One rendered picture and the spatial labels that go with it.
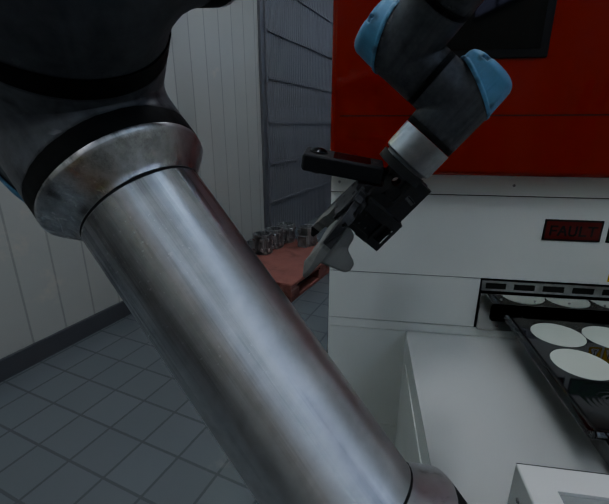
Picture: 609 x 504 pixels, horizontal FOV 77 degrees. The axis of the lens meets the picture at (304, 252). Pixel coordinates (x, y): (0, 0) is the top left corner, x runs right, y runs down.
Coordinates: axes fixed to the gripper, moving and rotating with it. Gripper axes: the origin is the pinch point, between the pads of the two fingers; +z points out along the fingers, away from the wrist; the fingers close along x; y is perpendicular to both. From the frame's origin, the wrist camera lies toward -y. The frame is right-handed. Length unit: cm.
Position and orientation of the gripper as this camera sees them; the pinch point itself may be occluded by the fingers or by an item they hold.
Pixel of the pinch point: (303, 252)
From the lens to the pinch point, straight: 60.7
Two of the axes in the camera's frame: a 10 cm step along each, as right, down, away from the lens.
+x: 1.0, -4.3, 9.0
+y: 7.8, 5.9, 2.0
